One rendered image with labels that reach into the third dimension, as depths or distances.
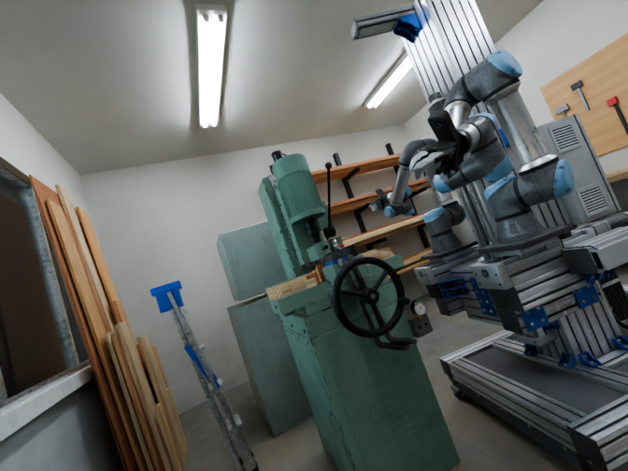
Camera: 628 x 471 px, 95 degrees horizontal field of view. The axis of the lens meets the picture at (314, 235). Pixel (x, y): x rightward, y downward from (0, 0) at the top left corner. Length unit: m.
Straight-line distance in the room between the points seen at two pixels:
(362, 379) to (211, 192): 2.98
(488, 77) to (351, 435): 1.38
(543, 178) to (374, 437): 1.12
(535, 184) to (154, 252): 3.34
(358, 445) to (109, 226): 3.19
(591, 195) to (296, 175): 1.29
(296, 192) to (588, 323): 1.37
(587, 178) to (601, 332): 0.66
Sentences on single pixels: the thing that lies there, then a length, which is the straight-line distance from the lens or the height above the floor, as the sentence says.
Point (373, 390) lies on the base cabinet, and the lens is 1.34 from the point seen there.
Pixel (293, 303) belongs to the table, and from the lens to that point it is 1.17.
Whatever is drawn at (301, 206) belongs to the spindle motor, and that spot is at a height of 1.25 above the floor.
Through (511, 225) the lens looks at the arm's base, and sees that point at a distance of 1.28.
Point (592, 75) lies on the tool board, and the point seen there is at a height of 1.78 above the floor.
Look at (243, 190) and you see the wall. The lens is 3.82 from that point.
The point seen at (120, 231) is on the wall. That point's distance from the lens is 3.73.
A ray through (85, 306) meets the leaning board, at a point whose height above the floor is 1.20.
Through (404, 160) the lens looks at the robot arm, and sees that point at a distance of 1.76.
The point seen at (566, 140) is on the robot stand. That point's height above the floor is 1.13.
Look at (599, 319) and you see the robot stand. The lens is 1.76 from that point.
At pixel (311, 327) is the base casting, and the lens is 1.19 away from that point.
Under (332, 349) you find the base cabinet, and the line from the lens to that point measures 1.23.
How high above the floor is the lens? 0.99
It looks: 5 degrees up
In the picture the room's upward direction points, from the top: 19 degrees counter-clockwise
